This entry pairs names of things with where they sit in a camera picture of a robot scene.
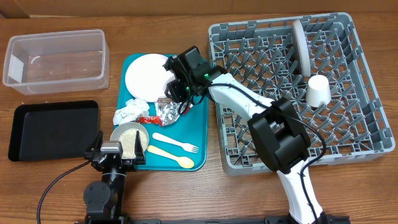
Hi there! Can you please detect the grey round plate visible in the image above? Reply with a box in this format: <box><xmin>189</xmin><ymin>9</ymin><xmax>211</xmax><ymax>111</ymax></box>
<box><xmin>291</xmin><ymin>19</ymin><xmax>311</xmax><ymax>77</ymax></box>

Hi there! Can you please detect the clear plastic bin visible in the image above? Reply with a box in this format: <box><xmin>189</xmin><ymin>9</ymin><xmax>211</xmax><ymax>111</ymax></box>
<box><xmin>2</xmin><ymin>29</ymin><xmax>109</xmax><ymax>95</ymax></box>

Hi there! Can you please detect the red ketchup packet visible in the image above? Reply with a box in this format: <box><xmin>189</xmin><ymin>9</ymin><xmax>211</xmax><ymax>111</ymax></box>
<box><xmin>136</xmin><ymin>116</ymin><xmax>162</xmax><ymax>126</ymax></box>

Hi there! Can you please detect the pink round plate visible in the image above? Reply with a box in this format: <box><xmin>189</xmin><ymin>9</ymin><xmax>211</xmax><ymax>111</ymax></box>
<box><xmin>125</xmin><ymin>54</ymin><xmax>175</xmax><ymax>102</ymax></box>

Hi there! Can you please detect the yellow plastic spoon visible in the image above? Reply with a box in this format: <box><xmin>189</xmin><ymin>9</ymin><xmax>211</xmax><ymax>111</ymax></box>
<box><xmin>147</xmin><ymin>145</ymin><xmax>195</xmax><ymax>169</ymax></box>

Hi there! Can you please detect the white plastic cup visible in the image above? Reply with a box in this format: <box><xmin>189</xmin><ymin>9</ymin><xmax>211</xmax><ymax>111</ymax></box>
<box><xmin>305</xmin><ymin>75</ymin><xmax>331</xmax><ymax>108</ymax></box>

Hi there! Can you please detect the teal serving tray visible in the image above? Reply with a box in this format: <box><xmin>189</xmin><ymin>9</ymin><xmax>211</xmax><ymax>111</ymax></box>
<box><xmin>117</xmin><ymin>54</ymin><xmax>209</xmax><ymax>171</ymax></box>

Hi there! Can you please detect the grey bowl of rice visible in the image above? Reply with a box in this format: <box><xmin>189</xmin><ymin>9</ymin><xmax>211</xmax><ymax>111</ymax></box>
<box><xmin>110</xmin><ymin>122</ymin><xmax>149</xmax><ymax>159</ymax></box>

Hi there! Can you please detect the silver foil wrapper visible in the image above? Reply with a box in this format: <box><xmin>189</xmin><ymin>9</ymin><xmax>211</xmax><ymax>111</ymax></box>
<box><xmin>154</xmin><ymin>98</ymin><xmax>185</xmax><ymax>127</ymax></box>

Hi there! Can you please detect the crumpled white napkin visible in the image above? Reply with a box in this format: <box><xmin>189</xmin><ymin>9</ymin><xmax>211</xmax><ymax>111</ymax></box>
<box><xmin>113</xmin><ymin>99</ymin><xmax>150</xmax><ymax>126</ymax></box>

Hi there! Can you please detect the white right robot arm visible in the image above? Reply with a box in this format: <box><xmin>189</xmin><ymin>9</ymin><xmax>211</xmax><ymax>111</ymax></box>
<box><xmin>164</xmin><ymin>46</ymin><xmax>327</xmax><ymax>223</ymax></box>

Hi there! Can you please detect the white plastic fork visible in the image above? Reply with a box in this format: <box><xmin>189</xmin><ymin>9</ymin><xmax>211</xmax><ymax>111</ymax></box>
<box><xmin>152</xmin><ymin>133</ymin><xmax>199</xmax><ymax>153</ymax></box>

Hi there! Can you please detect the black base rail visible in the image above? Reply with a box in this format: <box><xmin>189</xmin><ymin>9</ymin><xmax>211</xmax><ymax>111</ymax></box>
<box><xmin>75</xmin><ymin>215</ymin><xmax>351</xmax><ymax>224</ymax></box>

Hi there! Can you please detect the black plastic tray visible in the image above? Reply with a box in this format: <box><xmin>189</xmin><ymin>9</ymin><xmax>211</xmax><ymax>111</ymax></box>
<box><xmin>8</xmin><ymin>100</ymin><xmax>100</xmax><ymax>162</ymax></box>

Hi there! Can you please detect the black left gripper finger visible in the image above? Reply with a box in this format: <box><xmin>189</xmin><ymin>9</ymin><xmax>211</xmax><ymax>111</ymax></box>
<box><xmin>134</xmin><ymin>131</ymin><xmax>146</xmax><ymax>164</ymax></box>
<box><xmin>85</xmin><ymin>131</ymin><xmax>103</xmax><ymax>156</ymax></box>

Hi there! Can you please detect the grey dishwasher rack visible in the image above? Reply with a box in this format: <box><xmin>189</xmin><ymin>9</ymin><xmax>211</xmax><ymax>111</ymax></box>
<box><xmin>208</xmin><ymin>12</ymin><xmax>396</xmax><ymax>165</ymax></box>

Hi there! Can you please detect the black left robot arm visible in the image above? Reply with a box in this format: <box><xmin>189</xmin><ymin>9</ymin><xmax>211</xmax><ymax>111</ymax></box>
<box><xmin>83</xmin><ymin>131</ymin><xmax>146</xmax><ymax>223</ymax></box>

